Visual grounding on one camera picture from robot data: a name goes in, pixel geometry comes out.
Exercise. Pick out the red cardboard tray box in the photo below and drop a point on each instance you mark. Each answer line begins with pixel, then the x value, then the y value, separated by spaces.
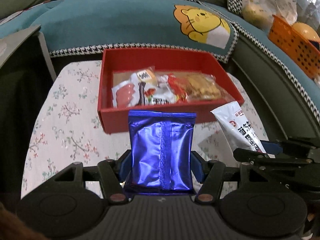
pixel 118 64

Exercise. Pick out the orange plastic basket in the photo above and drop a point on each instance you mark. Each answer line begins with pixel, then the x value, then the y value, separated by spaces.
pixel 297 47

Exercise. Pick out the clear bag yellow crackers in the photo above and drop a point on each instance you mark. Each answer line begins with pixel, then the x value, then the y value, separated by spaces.
pixel 203 87

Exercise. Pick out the red printed snack packet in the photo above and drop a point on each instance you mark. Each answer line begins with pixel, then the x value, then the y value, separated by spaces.
pixel 180 86

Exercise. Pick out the white noodle snack packet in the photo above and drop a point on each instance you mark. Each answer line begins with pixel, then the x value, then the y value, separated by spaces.
pixel 237 128

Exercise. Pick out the black chair back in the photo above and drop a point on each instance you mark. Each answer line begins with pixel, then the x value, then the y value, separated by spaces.
pixel 27 71

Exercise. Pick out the floral tablecloth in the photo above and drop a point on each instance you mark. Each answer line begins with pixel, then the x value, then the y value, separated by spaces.
pixel 68 128

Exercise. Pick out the white sausage packet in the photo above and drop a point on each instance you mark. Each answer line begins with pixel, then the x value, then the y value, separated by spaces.
pixel 123 94

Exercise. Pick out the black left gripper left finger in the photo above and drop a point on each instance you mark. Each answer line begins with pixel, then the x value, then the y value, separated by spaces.
pixel 123 166

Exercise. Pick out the thin red snack packet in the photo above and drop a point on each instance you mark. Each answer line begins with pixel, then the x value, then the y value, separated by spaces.
pixel 148 90

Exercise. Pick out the clear plastic fruit bag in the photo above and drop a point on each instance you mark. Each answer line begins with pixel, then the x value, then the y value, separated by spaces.
pixel 260 13

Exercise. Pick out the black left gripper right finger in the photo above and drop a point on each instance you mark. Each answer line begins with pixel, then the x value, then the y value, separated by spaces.
pixel 199 167

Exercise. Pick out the blue foil snack packet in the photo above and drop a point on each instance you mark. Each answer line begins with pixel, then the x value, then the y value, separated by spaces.
pixel 160 146

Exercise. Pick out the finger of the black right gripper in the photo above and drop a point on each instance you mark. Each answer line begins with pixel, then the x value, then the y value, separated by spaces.
pixel 272 147
pixel 243 155

